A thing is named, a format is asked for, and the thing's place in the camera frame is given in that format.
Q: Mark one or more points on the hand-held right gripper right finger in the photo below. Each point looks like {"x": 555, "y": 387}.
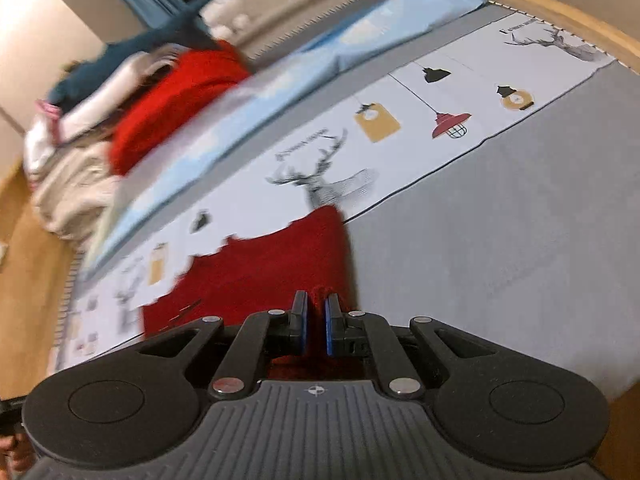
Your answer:
{"x": 330, "y": 325}

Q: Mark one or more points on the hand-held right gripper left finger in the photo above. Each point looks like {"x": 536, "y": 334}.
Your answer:
{"x": 302, "y": 325}

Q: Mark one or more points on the small dark red knit garment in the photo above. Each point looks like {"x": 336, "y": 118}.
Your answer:
{"x": 260, "y": 270}

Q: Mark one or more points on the person's left hand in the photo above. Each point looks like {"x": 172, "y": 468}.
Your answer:
{"x": 12, "y": 452}

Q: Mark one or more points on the grey white printed bed sheet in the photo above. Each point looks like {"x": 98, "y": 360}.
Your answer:
{"x": 500, "y": 235}

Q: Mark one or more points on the folded beige blanket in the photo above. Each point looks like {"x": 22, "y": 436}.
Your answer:
{"x": 75, "y": 185}

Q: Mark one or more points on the folded red knit blanket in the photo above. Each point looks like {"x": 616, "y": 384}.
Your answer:
{"x": 175, "y": 105}

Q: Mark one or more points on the white roll pillow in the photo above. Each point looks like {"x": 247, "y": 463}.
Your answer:
{"x": 100, "y": 100}

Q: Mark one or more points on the light blue cloud-print duvet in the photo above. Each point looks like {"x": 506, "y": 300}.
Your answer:
{"x": 400, "y": 15}

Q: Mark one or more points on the white plush toy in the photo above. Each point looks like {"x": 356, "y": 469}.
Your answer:
{"x": 225, "y": 15}

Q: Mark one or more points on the dark teal cloth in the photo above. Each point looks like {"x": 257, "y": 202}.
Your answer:
{"x": 125, "y": 50}

